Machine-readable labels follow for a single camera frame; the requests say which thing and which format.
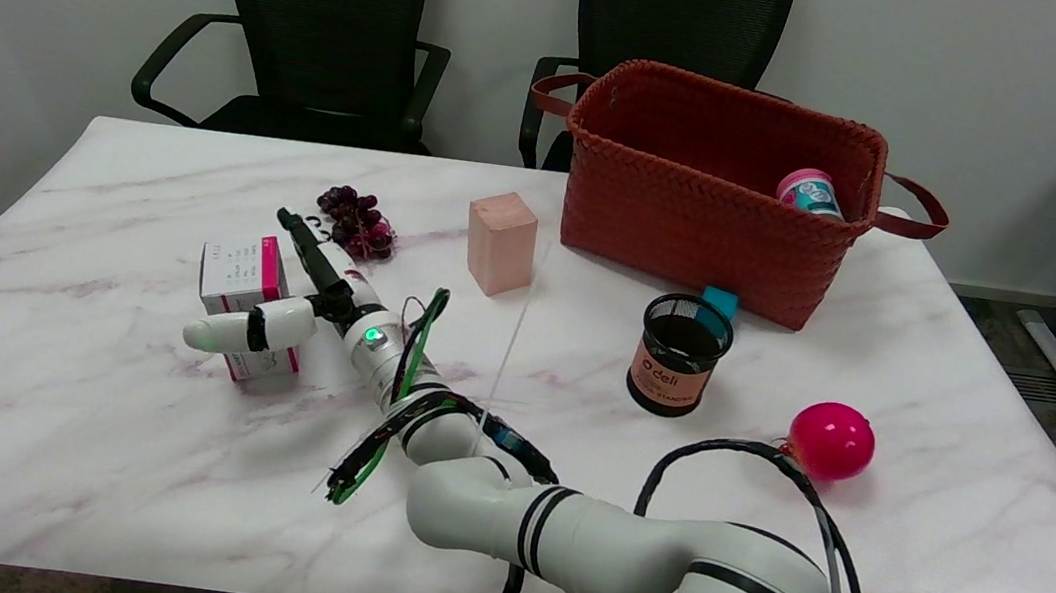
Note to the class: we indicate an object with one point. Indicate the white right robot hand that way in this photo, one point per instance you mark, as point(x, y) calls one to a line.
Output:
point(283, 322)

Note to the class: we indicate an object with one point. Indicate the white pink paper box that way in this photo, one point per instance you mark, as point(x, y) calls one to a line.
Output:
point(234, 271)

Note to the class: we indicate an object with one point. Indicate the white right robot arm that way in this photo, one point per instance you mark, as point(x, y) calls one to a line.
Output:
point(608, 548)

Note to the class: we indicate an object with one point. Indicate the dark purple grape bunch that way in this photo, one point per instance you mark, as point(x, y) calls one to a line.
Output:
point(361, 221)

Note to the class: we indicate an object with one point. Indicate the white zip tie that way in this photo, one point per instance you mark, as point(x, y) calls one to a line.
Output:
point(513, 335)

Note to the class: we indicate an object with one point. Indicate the peach pink rectangular block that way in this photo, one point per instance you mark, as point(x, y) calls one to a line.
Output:
point(500, 243)

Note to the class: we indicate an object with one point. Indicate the black mesh office chair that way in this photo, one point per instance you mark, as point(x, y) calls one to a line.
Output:
point(684, 8)
point(321, 9)

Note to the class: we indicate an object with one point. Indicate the black mesh pen holder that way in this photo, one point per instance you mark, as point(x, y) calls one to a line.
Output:
point(678, 360)

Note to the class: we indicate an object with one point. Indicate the red woven basket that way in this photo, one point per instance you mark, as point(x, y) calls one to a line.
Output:
point(699, 219)

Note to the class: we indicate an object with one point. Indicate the small blue block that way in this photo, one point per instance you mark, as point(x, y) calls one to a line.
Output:
point(721, 301)

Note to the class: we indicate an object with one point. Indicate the pink lidded teal cup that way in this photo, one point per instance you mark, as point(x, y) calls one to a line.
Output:
point(811, 192)

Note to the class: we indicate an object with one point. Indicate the pink plastic ball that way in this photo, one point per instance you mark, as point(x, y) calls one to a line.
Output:
point(830, 443)

